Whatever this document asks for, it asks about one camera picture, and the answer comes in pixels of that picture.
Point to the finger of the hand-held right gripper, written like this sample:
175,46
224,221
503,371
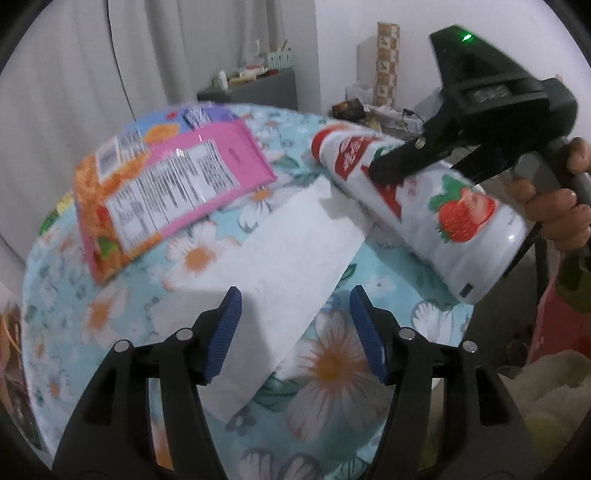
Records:
480,161
415,154

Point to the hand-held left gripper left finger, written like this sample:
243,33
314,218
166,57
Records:
226,332

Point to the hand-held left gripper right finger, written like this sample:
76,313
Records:
367,332

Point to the white strawberry drink bottle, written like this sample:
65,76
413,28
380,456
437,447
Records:
461,249

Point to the white tissue paper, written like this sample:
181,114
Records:
286,258

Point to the person's right hand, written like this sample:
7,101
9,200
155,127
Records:
549,212

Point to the floral tablecloth table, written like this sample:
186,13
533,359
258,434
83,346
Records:
332,369

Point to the white plastic bag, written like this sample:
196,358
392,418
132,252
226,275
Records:
362,94

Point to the dark brown box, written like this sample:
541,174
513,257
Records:
348,110

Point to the checkered patterned paper roll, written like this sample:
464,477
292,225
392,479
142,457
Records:
388,64

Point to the grey cabinet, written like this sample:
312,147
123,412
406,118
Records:
272,90

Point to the pink and orange snack packet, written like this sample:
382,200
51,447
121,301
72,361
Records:
207,175

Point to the white green desk organizer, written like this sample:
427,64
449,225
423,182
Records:
279,59

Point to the pink printed blanket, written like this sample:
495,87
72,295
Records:
563,323

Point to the white fluffy blanket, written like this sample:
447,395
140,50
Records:
545,378

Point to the green yellow snack packet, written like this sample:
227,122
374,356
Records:
57,212

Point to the small white bottle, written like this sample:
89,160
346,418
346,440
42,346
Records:
221,79

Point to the green fluffy slipper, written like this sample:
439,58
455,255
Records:
549,434

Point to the white curtain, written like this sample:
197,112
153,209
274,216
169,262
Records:
138,55

